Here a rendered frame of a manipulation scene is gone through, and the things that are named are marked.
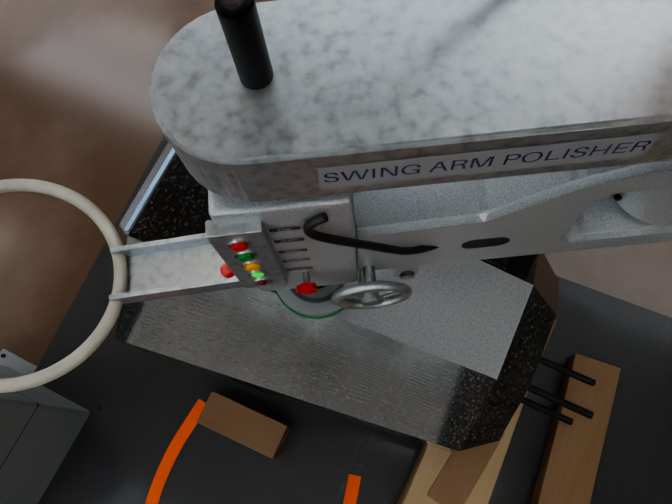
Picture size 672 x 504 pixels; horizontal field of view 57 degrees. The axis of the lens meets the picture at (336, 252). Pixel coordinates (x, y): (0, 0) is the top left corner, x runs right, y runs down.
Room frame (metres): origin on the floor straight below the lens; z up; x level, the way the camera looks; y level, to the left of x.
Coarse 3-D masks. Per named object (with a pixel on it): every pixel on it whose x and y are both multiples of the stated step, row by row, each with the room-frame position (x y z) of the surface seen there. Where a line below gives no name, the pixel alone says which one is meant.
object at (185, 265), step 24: (168, 240) 0.51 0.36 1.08; (192, 240) 0.50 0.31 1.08; (144, 264) 0.49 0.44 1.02; (168, 264) 0.48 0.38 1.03; (192, 264) 0.46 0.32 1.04; (216, 264) 0.45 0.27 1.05; (144, 288) 0.43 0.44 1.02; (168, 288) 0.40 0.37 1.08; (192, 288) 0.39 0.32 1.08; (216, 288) 0.39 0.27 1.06
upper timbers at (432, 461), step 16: (512, 432) -0.01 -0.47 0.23; (432, 448) -0.02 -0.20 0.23; (496, 448) -0.05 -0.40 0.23; (432, 464) -0.07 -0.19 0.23; (496, 464) -0.10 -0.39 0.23; (416, 480) -0.11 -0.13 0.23; (432, 480) -0.11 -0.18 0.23; (480, 480) -0.14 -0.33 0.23; (416, 496) -0.15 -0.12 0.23; (480, 496) -0.18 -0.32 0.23
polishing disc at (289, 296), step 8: (328, 288) 0.39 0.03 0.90; (336, 288) 0.39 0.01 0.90; (280, 296) 0.39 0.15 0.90; (288, 296) 0.39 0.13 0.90; (296, 296) 0.39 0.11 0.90; (304, 296) 0.38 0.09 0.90; (312, 296) 0.38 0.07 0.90; (320, 296) 0.37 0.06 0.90; (328, 296) 0.37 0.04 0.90; (288, 304) 0.37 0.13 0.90; (296, 304) 0.37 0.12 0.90; (304, 304) 0.36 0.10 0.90; (312, 304) 0.36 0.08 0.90; (320, 304) 0.36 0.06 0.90; (328, 304) 0.35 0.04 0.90; (304, 312) 0.34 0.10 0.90; (312, 312) 0.34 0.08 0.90; (320, 312) 0.34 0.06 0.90; (328, 312) 0.33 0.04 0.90
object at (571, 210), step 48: (384, 192) 0.39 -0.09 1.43; (432, 192) 0.38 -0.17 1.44; (480, 192) 0.36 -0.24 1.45; (528, 192) 0.33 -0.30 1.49; (576, 192) 0.30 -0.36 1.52; (336, 240) 0.31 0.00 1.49; (384, 240) 0.33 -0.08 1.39; (432, 240) 0.32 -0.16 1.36; (480, 240) 0.31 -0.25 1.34; (528, 240) 0.31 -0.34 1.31; (576, 240) 0.30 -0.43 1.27; (624, 240) 0.29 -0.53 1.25
